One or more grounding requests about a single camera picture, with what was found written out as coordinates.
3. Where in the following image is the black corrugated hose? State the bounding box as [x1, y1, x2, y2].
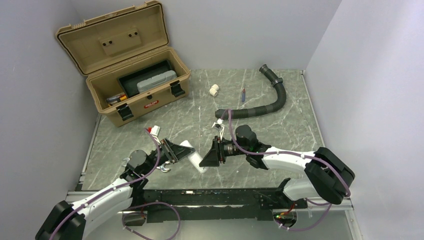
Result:
[214, 64, 288, 121]

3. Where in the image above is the silver open-end wrench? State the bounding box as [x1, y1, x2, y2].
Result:
[122, 157, 171, 175]

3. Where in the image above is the black tray in toolbox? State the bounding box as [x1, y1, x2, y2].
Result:
[118, 60, 176, 98]

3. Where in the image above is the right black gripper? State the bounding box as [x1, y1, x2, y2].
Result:
[199, 136, 249, 167]

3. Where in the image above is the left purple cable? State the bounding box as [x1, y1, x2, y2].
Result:
[47, 128, 182, 240]

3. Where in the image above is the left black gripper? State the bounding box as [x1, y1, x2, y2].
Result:
[141, 137, 195, 175]

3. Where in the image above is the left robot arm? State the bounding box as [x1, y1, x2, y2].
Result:
[35, 138, 203, 240]

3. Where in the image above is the orange black tool in toolbox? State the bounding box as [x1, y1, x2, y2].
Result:
[106, 93, 128, 107]

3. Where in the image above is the white remote control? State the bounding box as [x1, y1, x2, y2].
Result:
[180, 140, 208, 174]

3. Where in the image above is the white pipe fitting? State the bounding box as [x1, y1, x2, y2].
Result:
[209, 84, 220, 97]

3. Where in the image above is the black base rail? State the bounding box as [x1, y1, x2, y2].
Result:
[124, 187, 308, 226]

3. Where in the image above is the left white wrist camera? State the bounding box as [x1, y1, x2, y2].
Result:
[147, 125, 161, 144]

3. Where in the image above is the grey plastic case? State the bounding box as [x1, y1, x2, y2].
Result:
[136, 70, 177, 94]

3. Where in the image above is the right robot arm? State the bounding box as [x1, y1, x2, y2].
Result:
[197, 125, 356, 208]

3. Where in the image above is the tan plastic toolbox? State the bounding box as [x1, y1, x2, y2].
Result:
[56, 0, 190, 127]

